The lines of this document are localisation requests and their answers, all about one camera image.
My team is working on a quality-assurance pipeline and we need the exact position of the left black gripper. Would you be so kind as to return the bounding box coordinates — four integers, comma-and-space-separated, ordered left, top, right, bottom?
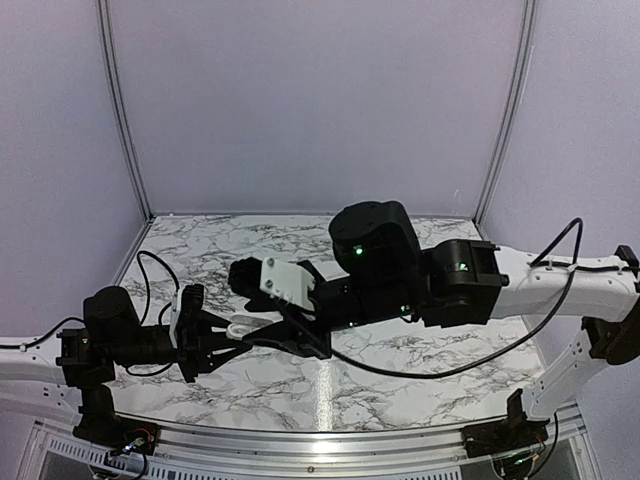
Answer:
109, 310, 252, 384

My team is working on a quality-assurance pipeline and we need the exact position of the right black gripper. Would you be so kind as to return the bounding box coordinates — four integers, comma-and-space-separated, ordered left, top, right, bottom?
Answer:
241, 259, 419, 361

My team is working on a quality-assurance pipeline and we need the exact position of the white earbud charging case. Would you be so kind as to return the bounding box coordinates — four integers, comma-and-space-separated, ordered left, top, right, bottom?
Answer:
226, 314, 274, 341

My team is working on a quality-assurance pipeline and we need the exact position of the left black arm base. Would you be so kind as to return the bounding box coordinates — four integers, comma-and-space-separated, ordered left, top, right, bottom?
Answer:
72, 385, 160, 455

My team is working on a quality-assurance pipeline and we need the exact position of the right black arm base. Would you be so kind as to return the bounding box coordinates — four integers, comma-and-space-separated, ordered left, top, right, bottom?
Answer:
462, 388, 549, 458

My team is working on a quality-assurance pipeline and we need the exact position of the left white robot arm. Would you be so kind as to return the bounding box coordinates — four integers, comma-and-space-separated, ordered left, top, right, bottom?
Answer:
1, 285, 251, 445

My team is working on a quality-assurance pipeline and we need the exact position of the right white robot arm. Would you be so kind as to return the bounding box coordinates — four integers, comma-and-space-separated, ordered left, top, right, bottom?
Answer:
228, 201, 639, 448

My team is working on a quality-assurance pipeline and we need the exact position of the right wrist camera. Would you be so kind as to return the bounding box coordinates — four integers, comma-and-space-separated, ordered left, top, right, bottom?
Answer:
228, 257, 324, 313

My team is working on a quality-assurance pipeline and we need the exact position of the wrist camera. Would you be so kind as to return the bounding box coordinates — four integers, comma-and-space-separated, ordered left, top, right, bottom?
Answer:
228, 257, 324, 313
169, 287, 185, 349

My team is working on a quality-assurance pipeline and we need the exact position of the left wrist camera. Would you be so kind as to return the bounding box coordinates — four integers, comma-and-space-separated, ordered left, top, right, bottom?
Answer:
169, 287, 185, 349

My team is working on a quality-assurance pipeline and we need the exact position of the front aluminium rail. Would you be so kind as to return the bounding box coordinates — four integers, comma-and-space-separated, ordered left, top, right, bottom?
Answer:
29, 399, 586, 480

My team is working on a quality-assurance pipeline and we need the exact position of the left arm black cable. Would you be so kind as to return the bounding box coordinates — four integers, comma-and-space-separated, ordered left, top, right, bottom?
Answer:
19, 249, 189, 379

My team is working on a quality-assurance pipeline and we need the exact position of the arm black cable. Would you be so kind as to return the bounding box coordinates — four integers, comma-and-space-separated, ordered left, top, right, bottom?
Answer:
279, 216, 585, 379
19, 249, 189, 379

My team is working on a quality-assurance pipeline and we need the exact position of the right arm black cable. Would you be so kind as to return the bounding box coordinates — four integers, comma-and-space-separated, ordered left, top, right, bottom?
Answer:
279, 216, 585, 379

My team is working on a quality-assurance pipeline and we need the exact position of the left aluminium corner post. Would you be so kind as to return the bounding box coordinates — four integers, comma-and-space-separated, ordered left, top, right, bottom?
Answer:
95, 0, 154, 223

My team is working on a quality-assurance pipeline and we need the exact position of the aluminium corner post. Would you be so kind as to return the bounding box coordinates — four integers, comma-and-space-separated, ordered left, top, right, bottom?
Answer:
95, 0, 154, 223
473, 0, 539, 230

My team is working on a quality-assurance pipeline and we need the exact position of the right aluminium corner post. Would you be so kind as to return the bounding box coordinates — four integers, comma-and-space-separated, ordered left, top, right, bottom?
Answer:
473, 0, 539, 230

